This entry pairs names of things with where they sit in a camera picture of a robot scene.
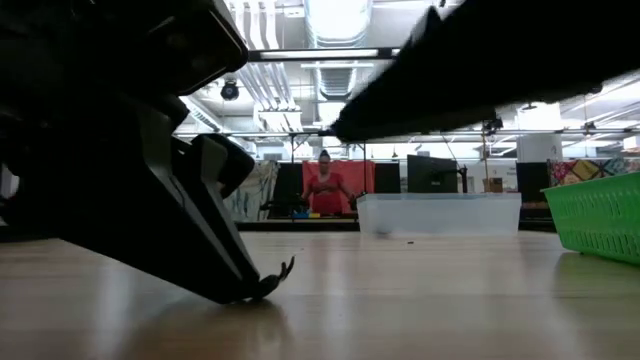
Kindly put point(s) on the black flat panel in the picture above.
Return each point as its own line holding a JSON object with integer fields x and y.
{"x": 387, "y": 177}
{"x": 290, "y": 182}

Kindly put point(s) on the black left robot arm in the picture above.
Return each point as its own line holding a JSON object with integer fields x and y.
{"x": 100, "y": 40}

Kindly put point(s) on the person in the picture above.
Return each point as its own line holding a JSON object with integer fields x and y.
{"x": 326, "y": 185}

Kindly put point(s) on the black aluminium table frame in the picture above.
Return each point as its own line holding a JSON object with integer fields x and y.
{"x": 300, "y": 226}

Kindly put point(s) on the brown cardboard box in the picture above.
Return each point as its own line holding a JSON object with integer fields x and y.
{"x": 495, "y": 186}

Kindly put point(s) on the orange backdrop board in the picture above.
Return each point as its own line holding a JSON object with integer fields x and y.
{"x": 360, "y": 172}

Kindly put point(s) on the black plastic spider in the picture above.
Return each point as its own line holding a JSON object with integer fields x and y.
{"x": 271, "y": 285}

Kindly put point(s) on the colourful patterned cloth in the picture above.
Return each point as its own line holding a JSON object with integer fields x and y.
{"x": 590, "y": 169}

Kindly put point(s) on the leaf print cloth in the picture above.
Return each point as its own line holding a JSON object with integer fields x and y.
{"x": 255, "y": 195}

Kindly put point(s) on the silver ventilation duct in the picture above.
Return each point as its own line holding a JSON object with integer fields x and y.
{"x": 337, "y": 82}

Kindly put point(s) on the black ceiling spotlight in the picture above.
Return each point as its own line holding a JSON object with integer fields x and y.
{"x": 494, "y": 125}
{"x": 230, "y": 91}

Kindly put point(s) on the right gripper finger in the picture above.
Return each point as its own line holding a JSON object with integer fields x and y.
{"x": 410, "y": 100}

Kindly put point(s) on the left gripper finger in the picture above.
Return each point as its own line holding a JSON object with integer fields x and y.
{"x": 175, "y": 240}
{"x": 220, "y": 215}

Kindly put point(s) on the clear plastic bin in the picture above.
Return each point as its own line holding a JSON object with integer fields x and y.
{"x": 440, "y": 215}

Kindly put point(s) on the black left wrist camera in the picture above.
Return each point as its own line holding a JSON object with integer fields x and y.
{"x": 227, "y": 165}

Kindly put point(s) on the green plastic basket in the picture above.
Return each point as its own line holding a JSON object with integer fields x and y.
{"x": 595, "y": 220}

